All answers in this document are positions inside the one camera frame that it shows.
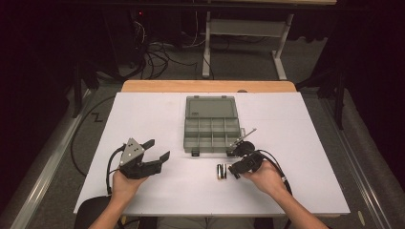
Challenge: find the white table cover board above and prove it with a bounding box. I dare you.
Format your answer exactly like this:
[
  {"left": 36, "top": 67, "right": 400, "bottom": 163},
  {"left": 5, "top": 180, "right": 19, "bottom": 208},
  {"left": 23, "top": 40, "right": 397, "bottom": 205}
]
[{"left": 74, "top": 92, "right": 352, "bottom": 219}]

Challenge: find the person's right hand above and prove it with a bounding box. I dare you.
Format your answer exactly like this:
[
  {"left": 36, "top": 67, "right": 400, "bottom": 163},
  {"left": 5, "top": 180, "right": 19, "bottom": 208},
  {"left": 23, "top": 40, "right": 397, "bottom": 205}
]
[{"left": 243, "top": 160, "right": 288, "bottom": 197}]

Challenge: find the grey compartment storage box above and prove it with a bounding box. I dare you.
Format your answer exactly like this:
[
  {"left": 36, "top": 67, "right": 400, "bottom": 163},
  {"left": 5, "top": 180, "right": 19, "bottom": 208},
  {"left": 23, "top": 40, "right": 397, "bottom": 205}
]
[{"left": 182, "top": 95, "right": 247, "bottom": 157}]

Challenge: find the black computer tower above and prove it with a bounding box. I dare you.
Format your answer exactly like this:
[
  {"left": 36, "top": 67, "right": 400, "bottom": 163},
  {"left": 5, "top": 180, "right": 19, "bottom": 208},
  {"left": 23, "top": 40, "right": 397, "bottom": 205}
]
[{"left": 128, "top": 8, "right": 151, "bottom": 66}]

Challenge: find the hand-held gripper cable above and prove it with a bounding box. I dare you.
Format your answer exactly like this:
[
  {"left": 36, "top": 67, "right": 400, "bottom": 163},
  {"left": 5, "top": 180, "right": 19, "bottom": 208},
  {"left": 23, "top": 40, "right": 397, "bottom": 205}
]
[
  {"left": 256, "top": 149, "right": 294, "bottom": 229},
  {"left": 105, "top": 144, "right": 127, "bottom": 196}
]

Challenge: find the aluminium floor rail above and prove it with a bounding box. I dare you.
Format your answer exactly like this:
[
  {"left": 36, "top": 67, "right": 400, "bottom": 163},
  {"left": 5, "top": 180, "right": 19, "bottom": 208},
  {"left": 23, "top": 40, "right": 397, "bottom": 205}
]
[
  {"left": 319, "top": 98, "right": 394, "bottom": 229},
  {"left": 9, "top": 89, "right": 94, "bottom": 229}
]

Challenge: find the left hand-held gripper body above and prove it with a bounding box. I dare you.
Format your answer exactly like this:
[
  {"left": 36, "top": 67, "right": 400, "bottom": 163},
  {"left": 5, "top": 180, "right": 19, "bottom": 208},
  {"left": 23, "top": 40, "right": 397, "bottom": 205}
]
[{"left": 119, "top": 137, "right": 149, "bottom": 179}]

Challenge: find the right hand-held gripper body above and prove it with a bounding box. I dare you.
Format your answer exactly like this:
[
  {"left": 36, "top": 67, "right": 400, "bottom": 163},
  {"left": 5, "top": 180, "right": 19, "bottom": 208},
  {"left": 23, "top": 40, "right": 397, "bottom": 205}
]
[{"left": 230, "top": 128, "right": 265, "bottom": 175}]

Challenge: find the black round stool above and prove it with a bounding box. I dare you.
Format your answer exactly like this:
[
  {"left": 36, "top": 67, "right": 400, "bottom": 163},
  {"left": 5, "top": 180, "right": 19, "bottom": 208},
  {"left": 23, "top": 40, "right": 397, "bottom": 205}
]
[{"left": 74, "top": 195, "right": 113, "bottom": 229}]

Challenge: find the black metal stand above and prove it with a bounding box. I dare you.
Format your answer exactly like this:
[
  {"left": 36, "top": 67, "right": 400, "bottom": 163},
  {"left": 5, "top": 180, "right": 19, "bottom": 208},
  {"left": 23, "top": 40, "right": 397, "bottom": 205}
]
[
  {"left": 71, "top": 60, "right": 100, "bottom": 119},
  {"left": 295, "top": 68, "right": 349, "bottom": 131}
]

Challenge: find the tangle of black floor cables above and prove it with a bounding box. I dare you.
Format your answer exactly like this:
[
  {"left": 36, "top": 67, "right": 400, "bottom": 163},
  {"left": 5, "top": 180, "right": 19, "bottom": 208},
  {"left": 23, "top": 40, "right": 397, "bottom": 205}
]
[{"left": 128, "top": 41, "right": 199, "bottom": 80}]

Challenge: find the person's left hand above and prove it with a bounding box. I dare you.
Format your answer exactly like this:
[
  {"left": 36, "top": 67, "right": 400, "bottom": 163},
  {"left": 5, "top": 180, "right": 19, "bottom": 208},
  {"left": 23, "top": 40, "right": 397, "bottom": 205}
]
[{"left": 112, "top": 170, "right": 149, "bottom": 203}]

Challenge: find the wooden table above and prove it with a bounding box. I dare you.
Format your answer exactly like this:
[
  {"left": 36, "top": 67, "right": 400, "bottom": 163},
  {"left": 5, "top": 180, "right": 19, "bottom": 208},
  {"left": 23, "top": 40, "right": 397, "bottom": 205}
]
[{"left": 121, "top": 79, "right": 298, "bottom": 94}]

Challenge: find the left hand-held gripper cable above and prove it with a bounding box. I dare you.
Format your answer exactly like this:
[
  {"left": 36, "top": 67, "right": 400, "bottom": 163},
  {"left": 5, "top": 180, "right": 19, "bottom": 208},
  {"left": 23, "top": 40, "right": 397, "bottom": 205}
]
[{"left": 105, "top": 144, "right": 127, "bottom": 196}]

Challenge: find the person's lap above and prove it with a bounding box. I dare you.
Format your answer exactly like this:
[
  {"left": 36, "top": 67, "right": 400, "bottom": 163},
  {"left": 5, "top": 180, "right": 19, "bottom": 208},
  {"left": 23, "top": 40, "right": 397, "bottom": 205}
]
[{"left": 158, "top": 217, "right": 256, "bottom": 229}]

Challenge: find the white metal desk frame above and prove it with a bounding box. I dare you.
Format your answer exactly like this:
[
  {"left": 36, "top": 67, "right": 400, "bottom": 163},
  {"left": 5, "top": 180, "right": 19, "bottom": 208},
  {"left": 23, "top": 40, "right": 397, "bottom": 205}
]
[{"left": 202, "top": 10, "right": 294, "bottom": 81}]

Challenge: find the right hand-held gripper cable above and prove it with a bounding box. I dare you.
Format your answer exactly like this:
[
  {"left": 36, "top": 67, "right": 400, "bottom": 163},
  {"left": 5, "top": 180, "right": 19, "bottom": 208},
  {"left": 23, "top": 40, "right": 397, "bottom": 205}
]
[{"left": 256, "top": 149, "right": 294, "bottom": 229}]

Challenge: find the long black floor cable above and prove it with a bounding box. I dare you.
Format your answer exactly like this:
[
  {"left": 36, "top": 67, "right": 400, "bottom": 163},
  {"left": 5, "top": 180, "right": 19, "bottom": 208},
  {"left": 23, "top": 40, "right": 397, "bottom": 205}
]
[{"left": 70, "top": 94, "right": 117, "bottom": 177}]

